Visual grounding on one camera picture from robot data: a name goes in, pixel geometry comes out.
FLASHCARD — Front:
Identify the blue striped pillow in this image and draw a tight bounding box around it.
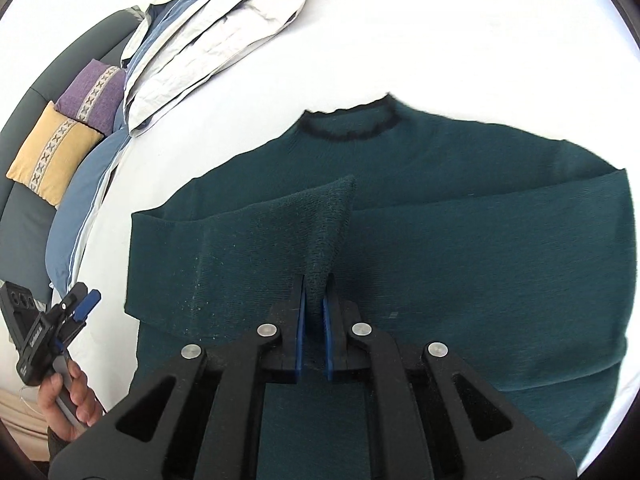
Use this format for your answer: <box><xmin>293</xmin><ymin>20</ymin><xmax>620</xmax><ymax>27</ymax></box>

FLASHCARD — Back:
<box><xmin>120</xmin><ymin>0</ymin><xmax>242</xmax><ymax>69</ymax></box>

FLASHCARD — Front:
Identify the white crumpled pillow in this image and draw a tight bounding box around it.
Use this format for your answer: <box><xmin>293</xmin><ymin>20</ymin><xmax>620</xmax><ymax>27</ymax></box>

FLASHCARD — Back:
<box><xmin>122</xmin><ymin>0</ymin><xmax>315</xmax><ymax>137</ymax></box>

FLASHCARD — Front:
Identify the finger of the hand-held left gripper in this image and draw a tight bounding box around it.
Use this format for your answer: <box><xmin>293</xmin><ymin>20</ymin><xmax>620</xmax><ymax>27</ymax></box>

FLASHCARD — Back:
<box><xmin>61</xmin><ymin>282</ymin><xmax>90</xmax><ymax>312</ymax></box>
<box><xmin>71</xmin><ymin>290</ymin><xmax>102</xmax><ymax>324</ymax></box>

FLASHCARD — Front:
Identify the white bed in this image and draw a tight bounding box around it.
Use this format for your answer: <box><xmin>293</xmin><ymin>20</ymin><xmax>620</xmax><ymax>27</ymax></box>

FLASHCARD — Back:
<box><xmin>67</xmin><ymin>0</ymin><xmax>638</xmax><ymax>466</ymax></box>

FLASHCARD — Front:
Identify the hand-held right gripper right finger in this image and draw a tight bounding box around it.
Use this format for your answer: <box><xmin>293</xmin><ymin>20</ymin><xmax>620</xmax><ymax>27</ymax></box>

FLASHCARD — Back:
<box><xmin>322</xmin><ymin>274</ymin><xmax>578</xmax><ymax>480</ymax></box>

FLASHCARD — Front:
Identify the person's left hand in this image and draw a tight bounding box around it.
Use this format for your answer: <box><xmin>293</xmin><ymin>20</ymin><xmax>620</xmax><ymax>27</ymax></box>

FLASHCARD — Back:
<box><xmin>37</xmin><ymin>360</ymin><xmax>104</xmax><ymax>442</ymax></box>

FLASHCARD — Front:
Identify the yellow patterned cushion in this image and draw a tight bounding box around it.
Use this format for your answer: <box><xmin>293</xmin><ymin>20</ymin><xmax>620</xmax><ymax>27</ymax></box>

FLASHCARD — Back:
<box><xmin>6</xmin><ymin>101</ymin><xmax>105</xmax><ymax>209</ymax></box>

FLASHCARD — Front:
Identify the dark green knit sweater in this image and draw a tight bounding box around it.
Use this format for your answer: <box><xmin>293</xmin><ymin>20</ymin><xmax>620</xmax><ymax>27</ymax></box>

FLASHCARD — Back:
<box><xmin>122</xmin><ymin>92</ymin><xmax>630</xmax><ymax>480</ymax></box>

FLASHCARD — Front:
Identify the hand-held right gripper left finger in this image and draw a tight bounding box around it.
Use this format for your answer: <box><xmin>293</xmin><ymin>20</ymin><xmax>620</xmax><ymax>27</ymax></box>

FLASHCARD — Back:
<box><xmin>48</xmin><ymin>274</ymin><xmax>307</xmax><ymax>480</ymax></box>

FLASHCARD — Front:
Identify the person's left forearm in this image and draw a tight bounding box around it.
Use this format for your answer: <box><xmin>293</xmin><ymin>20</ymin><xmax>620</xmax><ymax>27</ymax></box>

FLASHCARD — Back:
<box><xmin>46</xmin><ymin>425</ymin><xmax>77</xmax><ymax>467</ymax></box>

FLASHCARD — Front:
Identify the grey-green sofa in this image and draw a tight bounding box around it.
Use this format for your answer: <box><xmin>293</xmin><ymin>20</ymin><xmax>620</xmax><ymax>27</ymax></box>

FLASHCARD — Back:
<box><xmin>0</xmin><ymin>9</ymin><xmax>146</xmax><ymax>293</ymax></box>

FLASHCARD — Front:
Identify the purple patterned cushion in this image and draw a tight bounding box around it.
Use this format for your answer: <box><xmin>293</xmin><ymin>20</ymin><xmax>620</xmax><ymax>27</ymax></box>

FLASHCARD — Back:
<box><xmin>55</xmin><ymin>58</ymin><xmax>128</xmax><ymax>133</ymax></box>

